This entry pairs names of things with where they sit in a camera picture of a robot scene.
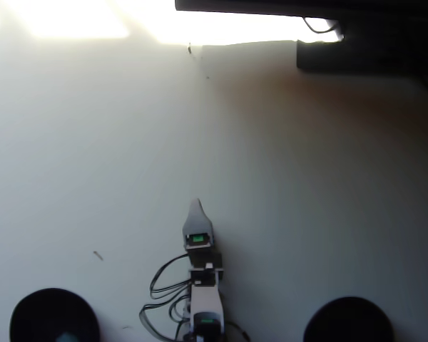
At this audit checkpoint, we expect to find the black box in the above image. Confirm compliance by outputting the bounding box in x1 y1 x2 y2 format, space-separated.
295 19 428 78

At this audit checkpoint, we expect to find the black round bowl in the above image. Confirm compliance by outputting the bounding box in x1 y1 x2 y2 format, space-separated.
9 287 101 342
302 296 394 342

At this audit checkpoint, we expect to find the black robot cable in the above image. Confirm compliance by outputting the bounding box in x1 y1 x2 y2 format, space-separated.
148 253 193 301
138 298 193 341

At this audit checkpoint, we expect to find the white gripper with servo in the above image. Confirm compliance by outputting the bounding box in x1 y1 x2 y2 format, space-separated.
182 198 224 270

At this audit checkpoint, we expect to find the thin black hanging cable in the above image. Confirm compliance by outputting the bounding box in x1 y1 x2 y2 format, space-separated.
302 16 340 35

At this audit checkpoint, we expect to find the black overhead bar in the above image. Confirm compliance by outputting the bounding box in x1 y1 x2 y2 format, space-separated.
174 0 428 19

